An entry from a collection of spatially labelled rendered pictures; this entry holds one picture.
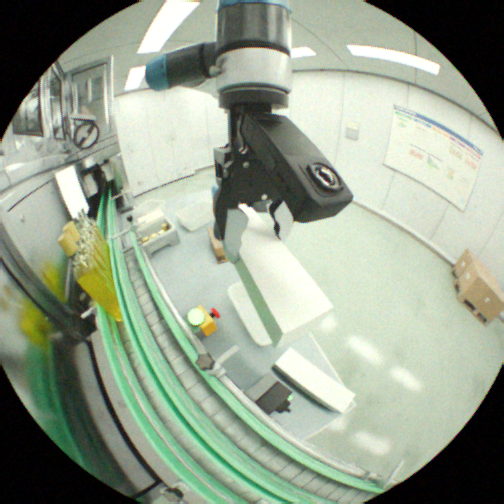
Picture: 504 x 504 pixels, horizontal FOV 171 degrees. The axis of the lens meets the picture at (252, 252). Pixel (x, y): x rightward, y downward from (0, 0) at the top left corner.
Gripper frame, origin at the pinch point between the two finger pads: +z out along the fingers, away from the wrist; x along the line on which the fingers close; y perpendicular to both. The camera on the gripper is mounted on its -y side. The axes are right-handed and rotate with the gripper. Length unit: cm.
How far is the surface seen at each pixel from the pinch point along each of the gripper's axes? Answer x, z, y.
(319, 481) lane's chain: 5.2, 21.8, -44.4
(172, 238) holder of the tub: 20, 30, 55
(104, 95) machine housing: 63, -67, 128
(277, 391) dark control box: 2.5, 26.3, -18.3
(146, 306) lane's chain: 28.1, 21.7, 13.0
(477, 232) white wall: -385, 20, -83
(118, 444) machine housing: 40.1, 17.8, -23.8
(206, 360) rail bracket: 12.0, 8.7, -9.3
